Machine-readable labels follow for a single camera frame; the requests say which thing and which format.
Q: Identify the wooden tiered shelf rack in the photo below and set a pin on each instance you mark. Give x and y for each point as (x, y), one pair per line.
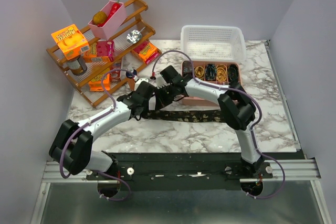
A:
(134, 20)

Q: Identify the black gold rolled tie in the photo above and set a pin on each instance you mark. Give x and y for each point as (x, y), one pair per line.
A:
(233, 73)

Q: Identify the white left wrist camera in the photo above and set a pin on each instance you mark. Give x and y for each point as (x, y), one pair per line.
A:
(140, 81)

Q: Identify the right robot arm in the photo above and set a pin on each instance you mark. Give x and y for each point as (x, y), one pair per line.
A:
(236, 106)

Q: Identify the brown round fruit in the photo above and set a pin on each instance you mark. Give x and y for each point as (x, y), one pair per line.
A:
(99, 18)

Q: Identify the red small carton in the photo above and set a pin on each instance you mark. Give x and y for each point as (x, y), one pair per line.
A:
(116, 76)

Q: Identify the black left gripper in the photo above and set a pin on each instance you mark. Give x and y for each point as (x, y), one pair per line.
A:
(146, 109)

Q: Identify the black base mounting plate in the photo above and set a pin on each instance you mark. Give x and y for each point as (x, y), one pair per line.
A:
(183, 171)

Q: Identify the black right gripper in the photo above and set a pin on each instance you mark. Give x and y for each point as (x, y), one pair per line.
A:
(160, 102)

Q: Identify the dark glass jar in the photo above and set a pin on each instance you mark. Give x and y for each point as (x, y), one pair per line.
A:
(77, 65)

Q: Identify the silver metal scoop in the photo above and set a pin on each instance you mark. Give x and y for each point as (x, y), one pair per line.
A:
(134, 36)

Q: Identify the orange Scrub Daddy box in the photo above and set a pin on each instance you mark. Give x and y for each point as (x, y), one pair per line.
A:
(71, 41)

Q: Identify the orange box bottom shelf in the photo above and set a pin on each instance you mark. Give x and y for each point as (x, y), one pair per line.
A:
(100, 81)

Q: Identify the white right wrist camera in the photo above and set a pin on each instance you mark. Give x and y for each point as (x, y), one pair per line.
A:
(160, 82)

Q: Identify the yellow rolled tie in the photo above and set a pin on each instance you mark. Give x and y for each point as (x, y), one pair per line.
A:
(199, 72)
(221, 73)

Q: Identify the pink orange sponge box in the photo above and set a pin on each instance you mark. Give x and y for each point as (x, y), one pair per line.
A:
(100, 51)

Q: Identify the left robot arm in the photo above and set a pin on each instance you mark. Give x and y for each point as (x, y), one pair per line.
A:
(72, 146)

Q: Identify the white perforated plastic basket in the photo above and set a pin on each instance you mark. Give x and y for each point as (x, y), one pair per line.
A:
(213, 43)

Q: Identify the red chili pepper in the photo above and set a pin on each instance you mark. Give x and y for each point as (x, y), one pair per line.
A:
(113, 10)

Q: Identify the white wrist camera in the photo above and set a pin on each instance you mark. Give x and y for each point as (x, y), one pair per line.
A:
(160, 82)
(140, 81)

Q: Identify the orange pump bottle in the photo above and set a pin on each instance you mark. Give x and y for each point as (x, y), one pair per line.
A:
(131, 75)

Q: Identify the black gold floral tie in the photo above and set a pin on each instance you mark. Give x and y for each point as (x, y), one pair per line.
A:
(192, 116)

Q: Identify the brown blue rolled tie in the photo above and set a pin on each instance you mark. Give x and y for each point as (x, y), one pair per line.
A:
(187, 68)

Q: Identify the dark blue rolled tie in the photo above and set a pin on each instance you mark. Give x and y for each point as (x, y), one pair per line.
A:
(210, 72)

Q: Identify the pink divided organizer box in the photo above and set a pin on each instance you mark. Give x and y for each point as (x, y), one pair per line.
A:
(194, 101)

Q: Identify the orange pink box right shelf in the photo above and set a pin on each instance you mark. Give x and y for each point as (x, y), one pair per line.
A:
(146, 52)

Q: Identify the aluminium rail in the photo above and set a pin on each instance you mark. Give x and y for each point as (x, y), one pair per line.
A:
(293, 170)

